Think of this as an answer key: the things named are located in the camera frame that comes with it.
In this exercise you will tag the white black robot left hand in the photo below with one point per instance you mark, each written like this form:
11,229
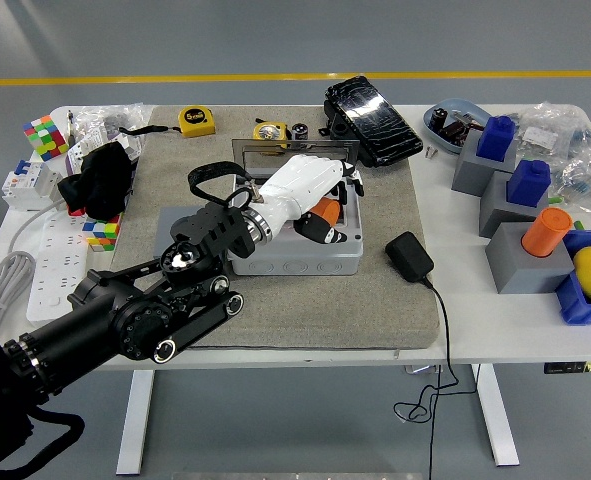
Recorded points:
300,180

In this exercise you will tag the orange cylinder battery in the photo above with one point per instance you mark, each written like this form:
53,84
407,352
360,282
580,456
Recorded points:
331,210
545,232

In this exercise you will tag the grey junction box clear lid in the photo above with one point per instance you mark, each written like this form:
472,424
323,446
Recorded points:
300,265

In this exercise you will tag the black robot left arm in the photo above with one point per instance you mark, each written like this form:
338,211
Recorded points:
125,320

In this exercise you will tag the small black cylinder capacitor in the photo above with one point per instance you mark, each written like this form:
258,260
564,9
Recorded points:
300,131

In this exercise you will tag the round yellow tape measure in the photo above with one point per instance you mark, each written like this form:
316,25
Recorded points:
270,132

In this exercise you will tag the black shiny wrapped case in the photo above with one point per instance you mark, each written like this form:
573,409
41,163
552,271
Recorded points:
375,125

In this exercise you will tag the square yellow tape measure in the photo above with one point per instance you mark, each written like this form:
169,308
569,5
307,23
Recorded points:
196,122

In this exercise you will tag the grey-brown mat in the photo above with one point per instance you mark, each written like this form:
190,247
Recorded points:
325,310

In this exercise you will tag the black power adapter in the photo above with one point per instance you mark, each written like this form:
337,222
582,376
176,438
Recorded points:
409,256

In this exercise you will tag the grey block with round hole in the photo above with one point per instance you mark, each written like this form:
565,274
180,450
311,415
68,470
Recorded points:
165,235

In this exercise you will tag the black capacitor in dish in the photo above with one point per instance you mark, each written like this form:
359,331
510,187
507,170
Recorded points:
437,119

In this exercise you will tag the dark brown component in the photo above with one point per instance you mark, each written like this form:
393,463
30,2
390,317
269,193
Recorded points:
454,131

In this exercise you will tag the grey holder block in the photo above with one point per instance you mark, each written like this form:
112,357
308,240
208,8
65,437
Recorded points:
520,270
470,175
495,210

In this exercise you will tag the blue-grey oval dish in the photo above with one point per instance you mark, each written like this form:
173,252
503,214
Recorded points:
455,107

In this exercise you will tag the blue bottle-shaped block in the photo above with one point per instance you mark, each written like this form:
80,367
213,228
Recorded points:
527,182
495,137

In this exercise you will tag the black cloth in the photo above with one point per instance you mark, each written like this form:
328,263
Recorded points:
97,182

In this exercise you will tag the stickerless colour puzzle cube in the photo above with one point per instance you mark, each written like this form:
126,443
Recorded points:
102,234

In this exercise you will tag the white socket adapter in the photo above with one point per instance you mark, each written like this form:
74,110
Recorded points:
81,151

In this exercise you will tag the small red piece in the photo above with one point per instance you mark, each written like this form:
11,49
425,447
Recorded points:
76,212

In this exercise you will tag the grey pen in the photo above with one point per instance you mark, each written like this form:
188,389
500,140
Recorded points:
70,127

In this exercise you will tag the clear bag of white parts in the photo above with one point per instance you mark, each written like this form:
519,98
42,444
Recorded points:
545,132

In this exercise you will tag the white power strip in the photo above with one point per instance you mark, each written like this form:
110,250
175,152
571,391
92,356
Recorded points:
55,260

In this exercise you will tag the white-edged colour puzzle cube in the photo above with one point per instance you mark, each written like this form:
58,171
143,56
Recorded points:
45,136

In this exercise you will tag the white circuit breaker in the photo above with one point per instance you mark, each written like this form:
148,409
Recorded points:
27,182

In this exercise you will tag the clear bag of small components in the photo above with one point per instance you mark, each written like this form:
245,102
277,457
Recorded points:
590,182

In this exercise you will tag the white table leg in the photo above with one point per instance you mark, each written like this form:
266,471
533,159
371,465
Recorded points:
135,420
495,415

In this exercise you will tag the blue plastic bin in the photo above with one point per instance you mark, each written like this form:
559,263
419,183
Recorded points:
575,305

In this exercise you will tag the black table control panel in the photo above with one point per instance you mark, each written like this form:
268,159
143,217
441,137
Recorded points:
570,367

